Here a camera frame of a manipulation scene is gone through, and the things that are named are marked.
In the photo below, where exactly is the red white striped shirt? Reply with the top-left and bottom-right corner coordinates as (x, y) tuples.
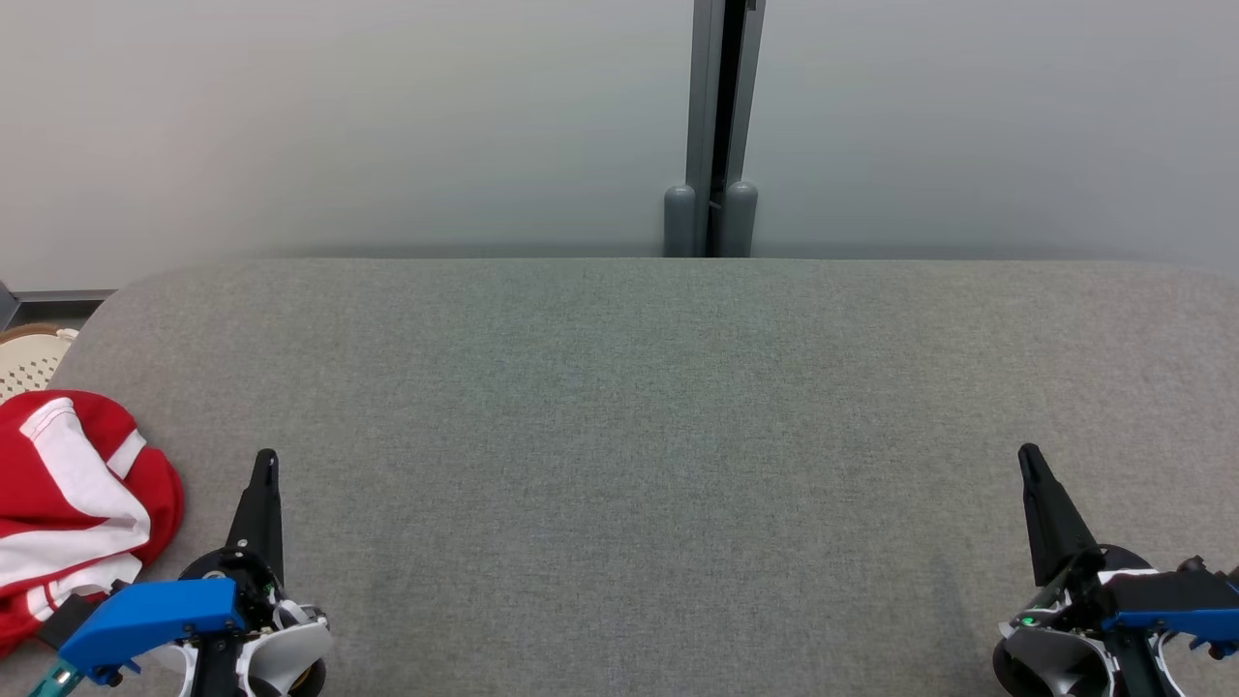
(0, 390), (185, 659)

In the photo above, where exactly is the dark grey wall skirting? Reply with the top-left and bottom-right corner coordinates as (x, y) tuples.
(0, 281), (117, 331)

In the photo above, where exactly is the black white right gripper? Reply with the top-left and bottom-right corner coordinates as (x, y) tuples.
(992, 443), (1188, 697)

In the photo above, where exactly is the grey cylindrical post foot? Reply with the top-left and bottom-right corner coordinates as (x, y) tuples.
(664, 185), (698, 258)
(722, 181), (759, 258)

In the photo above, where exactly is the grey metal partition post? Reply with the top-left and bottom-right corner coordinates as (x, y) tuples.
(685, 0), (767, 258)

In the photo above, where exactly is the grey fabric sofa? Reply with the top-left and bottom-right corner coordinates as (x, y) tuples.
(0, 257), (1239, 697)

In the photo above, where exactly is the beige perforated laundry basket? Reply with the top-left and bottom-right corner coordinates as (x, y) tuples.
(0, 324), (80, 404)

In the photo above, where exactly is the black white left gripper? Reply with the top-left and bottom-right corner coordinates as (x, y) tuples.
(145, 449), (333, 697)

